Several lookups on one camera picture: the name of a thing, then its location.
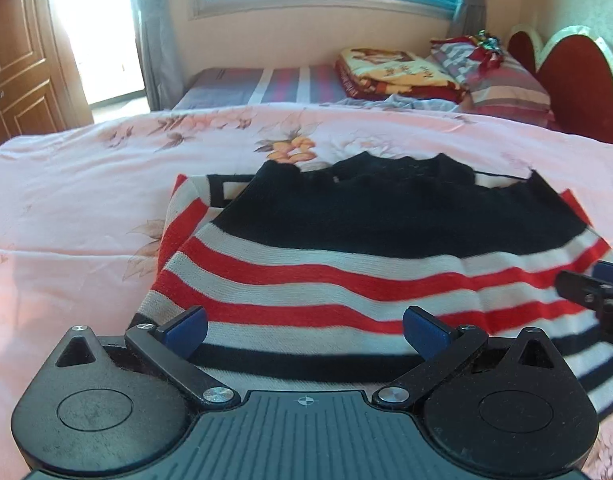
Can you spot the striped mattress sheet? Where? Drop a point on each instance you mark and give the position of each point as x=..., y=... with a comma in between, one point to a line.
x=226, y=85

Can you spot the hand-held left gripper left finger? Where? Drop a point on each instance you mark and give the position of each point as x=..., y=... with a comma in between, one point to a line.
x=186, y=332

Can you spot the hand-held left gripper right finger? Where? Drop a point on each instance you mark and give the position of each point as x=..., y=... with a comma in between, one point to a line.
x=426, y=332

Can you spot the striped pillow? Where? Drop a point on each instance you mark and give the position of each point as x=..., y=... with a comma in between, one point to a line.
x=506, y=90

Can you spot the light blue cloth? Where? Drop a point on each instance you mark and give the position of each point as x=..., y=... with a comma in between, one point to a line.
x=411, y=103

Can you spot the folded yellow red blanket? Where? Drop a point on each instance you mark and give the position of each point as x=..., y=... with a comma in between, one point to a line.
x=396, y=72

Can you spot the pink floral bedsheet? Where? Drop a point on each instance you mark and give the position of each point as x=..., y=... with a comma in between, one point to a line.
x=86, y=210

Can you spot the shiny ribbon bow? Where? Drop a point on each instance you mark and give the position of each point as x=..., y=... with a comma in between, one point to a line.
x=489, y=42

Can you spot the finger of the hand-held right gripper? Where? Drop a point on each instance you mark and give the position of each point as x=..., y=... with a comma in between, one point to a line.
x=611, y=272
x=601, y=297

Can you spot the red scalloped headboard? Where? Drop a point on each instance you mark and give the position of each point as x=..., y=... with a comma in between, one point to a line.
x=571, y=80

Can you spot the striped knit sweater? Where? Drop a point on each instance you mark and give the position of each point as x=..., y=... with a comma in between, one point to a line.
x=336, y=280

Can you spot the brown wooden door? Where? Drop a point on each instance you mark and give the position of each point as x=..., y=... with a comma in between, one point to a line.
x=21, y=60

